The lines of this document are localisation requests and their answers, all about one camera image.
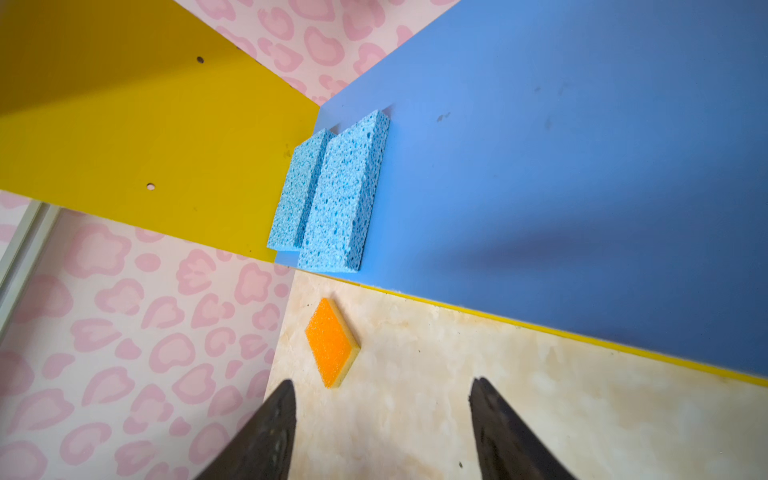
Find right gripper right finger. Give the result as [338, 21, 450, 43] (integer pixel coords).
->
[469, 377, 574, 480]

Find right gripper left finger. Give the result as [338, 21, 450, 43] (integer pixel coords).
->
[196, 379, 297, 480]

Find orange sponge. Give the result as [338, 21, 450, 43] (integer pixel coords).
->
[305, 298, 360, 388]

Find blue sponge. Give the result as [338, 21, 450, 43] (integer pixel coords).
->
[267, 129, 335, 252]
[297, 110, 390, 273]

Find yellow shelf with coloured boards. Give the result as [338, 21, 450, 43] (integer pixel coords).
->
[1, 1, 767, 377]

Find left aluminium frame bars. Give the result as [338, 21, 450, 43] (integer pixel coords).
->
[1, 200, 61, 339]

